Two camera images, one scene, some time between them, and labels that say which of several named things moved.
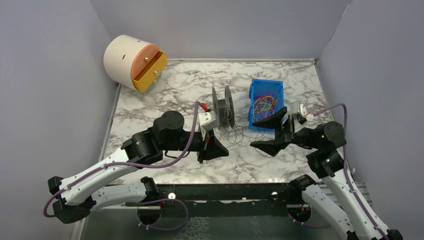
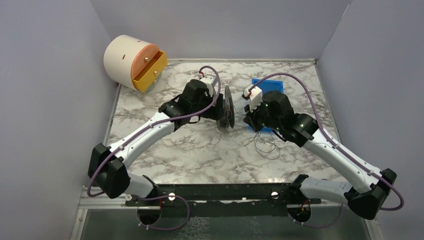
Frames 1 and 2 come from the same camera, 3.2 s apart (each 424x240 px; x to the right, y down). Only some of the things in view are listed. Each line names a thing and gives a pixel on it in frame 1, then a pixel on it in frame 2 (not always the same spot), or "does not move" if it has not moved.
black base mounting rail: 255,199 does not move
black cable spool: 224,109 does not move
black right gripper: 285,131 -> 250,120
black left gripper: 203,145 -> 218,108
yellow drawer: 149,76 does not move
